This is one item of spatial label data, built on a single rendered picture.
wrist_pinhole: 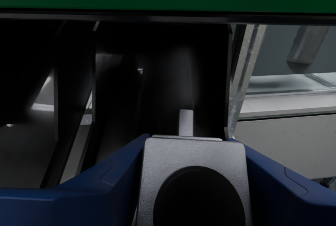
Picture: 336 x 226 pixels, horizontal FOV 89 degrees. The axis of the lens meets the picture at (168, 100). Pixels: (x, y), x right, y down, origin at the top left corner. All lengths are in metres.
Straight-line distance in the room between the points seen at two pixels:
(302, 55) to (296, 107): 0.25
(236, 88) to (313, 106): 0.95
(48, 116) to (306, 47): 1.01
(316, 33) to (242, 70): 0.83
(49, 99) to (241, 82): 0.22
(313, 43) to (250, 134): 0.51
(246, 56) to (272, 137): 0.96
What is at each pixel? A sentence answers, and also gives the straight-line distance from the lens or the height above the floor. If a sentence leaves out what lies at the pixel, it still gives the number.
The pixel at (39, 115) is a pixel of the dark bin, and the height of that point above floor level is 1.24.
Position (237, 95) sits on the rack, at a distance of 0.22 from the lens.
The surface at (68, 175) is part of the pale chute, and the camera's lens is 0.31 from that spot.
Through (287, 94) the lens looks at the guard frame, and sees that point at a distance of 1.13.
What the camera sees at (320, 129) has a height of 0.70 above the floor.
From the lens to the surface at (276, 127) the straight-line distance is 1.09.
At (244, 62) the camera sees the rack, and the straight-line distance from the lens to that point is 0.20.
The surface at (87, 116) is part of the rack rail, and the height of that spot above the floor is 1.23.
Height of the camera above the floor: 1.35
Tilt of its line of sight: 33 degrees down
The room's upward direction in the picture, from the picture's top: 1 degrees clockwise
